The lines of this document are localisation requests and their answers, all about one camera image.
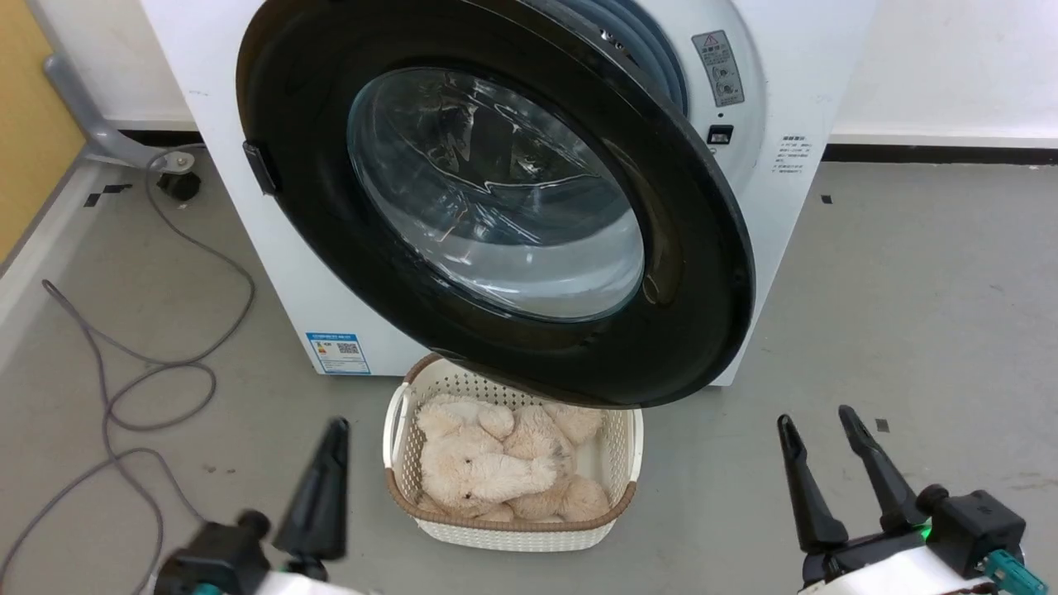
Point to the black door lock slot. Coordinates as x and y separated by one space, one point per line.
720 135

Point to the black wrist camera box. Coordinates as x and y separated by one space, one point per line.
979 529
216 558

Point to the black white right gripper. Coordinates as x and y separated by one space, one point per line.
884 566

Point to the grey warning sticker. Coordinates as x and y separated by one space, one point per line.
717 68

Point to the cream plush toy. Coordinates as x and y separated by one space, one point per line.
471 467

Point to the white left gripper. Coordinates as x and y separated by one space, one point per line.
306 586

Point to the white washing machine body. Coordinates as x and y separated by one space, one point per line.
273 273

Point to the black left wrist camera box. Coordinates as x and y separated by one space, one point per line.
216 558

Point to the grey drain pipe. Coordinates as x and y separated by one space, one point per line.
91 124

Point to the white laundry basket brown rim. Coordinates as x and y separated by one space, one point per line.
624 450

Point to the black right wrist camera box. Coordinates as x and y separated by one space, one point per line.
979 529

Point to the black round washing machine door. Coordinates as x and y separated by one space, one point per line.
331 273

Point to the beige plush toy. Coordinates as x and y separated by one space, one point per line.
570 496

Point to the blue energy label sticker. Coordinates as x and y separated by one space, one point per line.
337 353

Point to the black round floor foot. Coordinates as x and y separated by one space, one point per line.
179 185

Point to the grey rubber drum gasket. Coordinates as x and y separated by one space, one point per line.
653 49

